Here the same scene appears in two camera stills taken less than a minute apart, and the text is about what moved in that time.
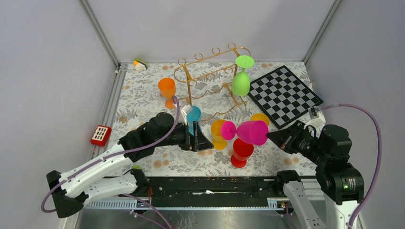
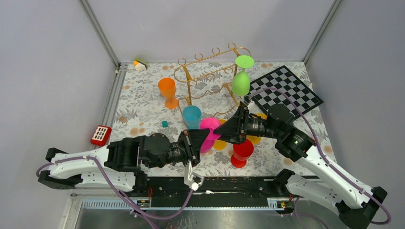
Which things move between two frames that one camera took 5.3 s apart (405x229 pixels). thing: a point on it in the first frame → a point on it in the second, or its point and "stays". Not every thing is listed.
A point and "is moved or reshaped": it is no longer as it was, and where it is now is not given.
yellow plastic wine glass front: (219, 142) stays
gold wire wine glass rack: (211, 74) stays
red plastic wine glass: (241, 151) stays
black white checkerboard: (282, 96) stays
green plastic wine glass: (240, 83) stays
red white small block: (101, 135) stays
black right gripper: (285, 137) → (235, 128)
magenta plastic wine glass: (253, 132) is moved or reshaped
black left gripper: (198, 142) → (193, 140)
